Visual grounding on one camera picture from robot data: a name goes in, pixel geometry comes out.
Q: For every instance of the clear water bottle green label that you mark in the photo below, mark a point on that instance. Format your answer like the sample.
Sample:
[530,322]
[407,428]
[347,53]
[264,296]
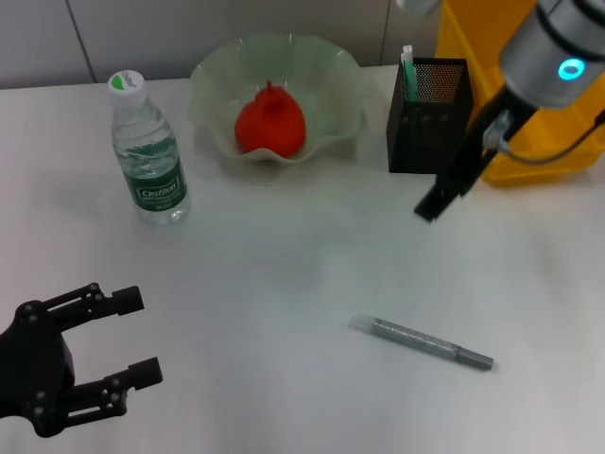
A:
[153,179]

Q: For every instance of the green utility knife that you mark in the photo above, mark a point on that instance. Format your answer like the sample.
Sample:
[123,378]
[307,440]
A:
[409,80]

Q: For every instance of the grey marker pen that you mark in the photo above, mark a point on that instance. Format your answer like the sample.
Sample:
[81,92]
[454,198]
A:
[420,340]

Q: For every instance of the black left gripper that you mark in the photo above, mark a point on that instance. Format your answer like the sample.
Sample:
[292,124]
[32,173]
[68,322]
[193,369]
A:
[35,369]

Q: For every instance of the yellow plastic bin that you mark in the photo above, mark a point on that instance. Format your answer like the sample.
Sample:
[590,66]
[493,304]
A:
[472,38]

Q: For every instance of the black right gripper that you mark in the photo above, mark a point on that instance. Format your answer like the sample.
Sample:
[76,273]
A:
[477,146]

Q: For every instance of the black mesh pen holder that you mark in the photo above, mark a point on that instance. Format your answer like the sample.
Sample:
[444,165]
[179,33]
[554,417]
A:
[420,137]

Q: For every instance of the green glass fruit bowl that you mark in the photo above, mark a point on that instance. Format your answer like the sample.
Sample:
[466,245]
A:
[331,94]

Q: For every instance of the orange fruit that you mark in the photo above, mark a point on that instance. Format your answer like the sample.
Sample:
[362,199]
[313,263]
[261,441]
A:
[271,125]

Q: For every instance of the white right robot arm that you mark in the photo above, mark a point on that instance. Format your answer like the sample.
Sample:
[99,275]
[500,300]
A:
[553,52]

